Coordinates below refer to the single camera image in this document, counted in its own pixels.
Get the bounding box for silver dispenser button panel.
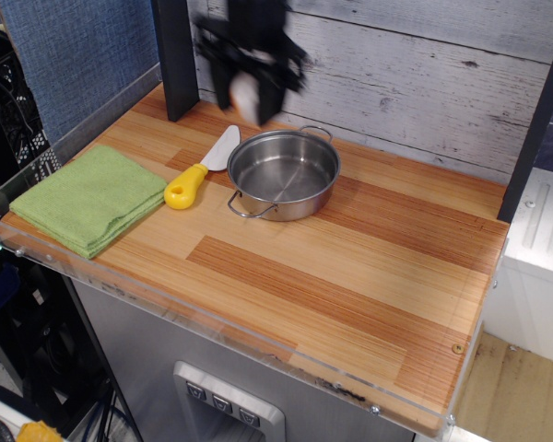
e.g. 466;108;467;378
173;361;288;442

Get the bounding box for white aluminium side block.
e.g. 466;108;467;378
482;169;553;361

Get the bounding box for dark left vertical post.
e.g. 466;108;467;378
151;0;199;122

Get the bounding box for round metal pot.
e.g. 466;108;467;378
227;125;341;222

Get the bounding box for yellow object at bottom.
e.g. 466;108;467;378
15;421;64;442

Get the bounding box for white toy sushi piece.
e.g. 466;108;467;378
229;72;260;125

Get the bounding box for clear acrylic table guard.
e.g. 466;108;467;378
0;64;509;437

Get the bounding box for yellow handled toy knife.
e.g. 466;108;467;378
163;125;241;210

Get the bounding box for dark right vertical post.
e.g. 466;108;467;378
497;62;553;223

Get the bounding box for blue fabric partition panel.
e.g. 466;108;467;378
0;1;160;145

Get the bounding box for folded green cloth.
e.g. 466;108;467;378
10;145;166;259

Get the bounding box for black plastic crate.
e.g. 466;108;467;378
0;52;61;182

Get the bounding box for dark vertical post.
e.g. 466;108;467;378
497;62;553;223
151;0;199;122

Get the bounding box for stainless toy fridge cabinet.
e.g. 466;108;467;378
75;283;415;441

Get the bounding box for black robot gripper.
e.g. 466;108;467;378
194;1;307;125

